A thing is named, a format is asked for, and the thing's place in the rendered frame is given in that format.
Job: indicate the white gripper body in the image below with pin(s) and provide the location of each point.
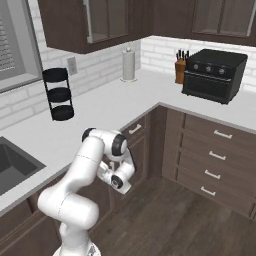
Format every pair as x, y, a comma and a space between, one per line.
104, 172

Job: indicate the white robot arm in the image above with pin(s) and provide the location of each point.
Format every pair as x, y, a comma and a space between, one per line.
80, 173

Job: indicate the dark wood drawer front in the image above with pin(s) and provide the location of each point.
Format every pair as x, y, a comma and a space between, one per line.
193, 168
203, 128
196, 150
190, 185
140, 135

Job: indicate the dark wood cupboard door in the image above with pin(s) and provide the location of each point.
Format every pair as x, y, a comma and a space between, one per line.
139, 160
23, 233

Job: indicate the black three-tier stand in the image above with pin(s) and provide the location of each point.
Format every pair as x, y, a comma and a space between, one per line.
60, 95

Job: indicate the grey sink basin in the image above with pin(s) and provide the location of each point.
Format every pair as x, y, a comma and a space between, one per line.
15, 165

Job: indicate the white paper towel roll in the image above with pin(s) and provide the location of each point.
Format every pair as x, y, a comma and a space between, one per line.
128, 65

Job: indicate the brown wooden knife block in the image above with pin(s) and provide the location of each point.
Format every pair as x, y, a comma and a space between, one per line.
180, 71

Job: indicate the black toaster oven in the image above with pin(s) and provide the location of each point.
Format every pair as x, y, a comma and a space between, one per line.
213, 78

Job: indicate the grey framed window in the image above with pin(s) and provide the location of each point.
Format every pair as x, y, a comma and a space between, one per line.
16, 43

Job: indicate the grey wall socket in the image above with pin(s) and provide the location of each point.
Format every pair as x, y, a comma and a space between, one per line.
72, 65

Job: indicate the dark wood wall cupboards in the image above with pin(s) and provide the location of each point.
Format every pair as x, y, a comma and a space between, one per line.
206, 20
66, 23

